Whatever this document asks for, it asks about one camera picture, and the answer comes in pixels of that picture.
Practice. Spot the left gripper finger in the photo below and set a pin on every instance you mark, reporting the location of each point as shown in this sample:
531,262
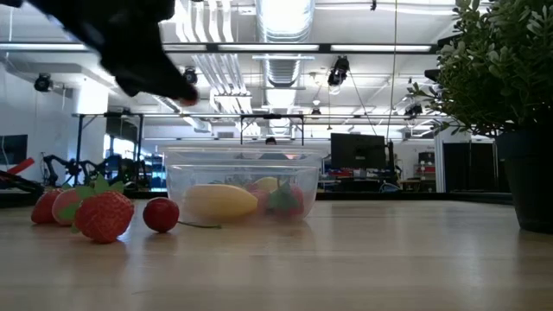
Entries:
134,75
170,65

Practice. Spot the red toy cherry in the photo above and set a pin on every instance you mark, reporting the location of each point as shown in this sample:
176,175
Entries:
160,214

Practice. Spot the yellow toy banana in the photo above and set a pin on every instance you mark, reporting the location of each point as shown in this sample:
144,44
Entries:
220,201

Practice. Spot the pink toy peach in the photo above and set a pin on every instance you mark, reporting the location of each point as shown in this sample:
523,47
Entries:
260,201
58,205

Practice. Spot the yellow toy lemon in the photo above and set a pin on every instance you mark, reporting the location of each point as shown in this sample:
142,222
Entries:
268,183

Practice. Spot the black ceiling spotlight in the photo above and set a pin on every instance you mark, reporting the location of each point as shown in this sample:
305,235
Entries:
339,71
43,82
414,110
190,75

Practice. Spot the black linear ceiling lamp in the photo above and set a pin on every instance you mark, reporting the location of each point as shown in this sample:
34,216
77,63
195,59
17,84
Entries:
268,47

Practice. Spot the person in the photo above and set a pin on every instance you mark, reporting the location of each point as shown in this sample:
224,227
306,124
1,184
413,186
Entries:
271,141

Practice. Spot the red bar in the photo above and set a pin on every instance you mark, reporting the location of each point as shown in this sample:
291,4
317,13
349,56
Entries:
21,166

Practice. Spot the clear plastic container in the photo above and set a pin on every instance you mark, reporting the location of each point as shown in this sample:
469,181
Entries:
304,181

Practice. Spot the black monitor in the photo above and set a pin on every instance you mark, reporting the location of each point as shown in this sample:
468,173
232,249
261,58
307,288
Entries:
358,151

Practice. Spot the black partition panel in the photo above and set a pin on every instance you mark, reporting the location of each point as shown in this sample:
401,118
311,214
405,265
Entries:
468,166

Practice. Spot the green potted plant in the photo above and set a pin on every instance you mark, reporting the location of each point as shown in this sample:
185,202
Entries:
497,65

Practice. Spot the silver ceiling air duct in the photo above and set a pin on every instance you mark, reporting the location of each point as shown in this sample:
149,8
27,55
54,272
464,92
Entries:
283,69

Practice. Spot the dark wall screen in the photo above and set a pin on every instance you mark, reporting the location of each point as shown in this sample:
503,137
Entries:
13,149

